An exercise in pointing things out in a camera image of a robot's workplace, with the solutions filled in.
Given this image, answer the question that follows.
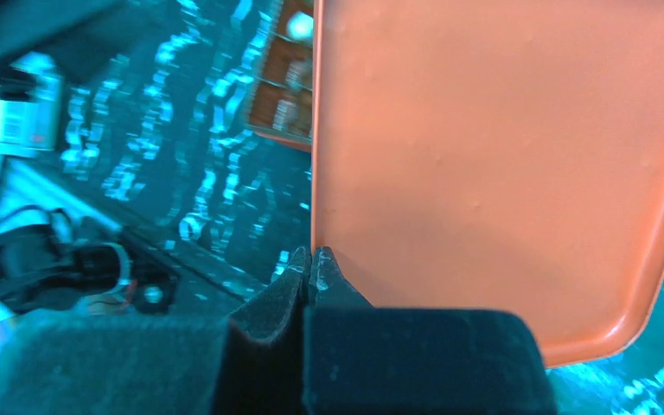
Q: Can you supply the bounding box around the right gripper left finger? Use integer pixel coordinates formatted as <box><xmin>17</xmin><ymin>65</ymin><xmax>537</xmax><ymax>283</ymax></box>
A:
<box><xmin>0</xmin><ymin>248</ymin><xmax>310</xmax><ymax>414</ymax></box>

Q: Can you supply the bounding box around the orange chocolate box with tray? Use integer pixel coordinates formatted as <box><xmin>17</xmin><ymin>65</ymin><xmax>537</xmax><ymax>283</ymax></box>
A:
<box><xmin>246</xmin><ymin>1</ymin><xmax>315</xmax><ymax>152</ymax></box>

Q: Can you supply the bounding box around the orange box lid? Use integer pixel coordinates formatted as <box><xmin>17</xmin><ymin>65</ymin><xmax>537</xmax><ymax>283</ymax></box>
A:
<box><xmin>311</xmin><ymin>1</ymin><xmax>664</xmax><ymax>367</ymax></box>

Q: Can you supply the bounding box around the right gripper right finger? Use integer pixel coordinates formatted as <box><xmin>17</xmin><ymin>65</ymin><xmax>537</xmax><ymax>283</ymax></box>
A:
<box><xmin>303</xmin><ymin>247</ymin><xmax>558</xmax><ymax>414</ymax></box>

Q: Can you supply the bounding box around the small white red box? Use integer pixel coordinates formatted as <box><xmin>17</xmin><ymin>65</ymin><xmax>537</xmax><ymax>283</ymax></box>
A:
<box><xmin>0</xmin><ymin>53</ymin><xmax>64</xmax><ymax>156</ymax></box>

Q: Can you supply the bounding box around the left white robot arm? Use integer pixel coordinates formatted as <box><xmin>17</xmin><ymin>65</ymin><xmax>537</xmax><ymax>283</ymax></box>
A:
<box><xmin>0</xmin><ymin>1</ymin><xmax>180</xmax><ymax>315</ymax></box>

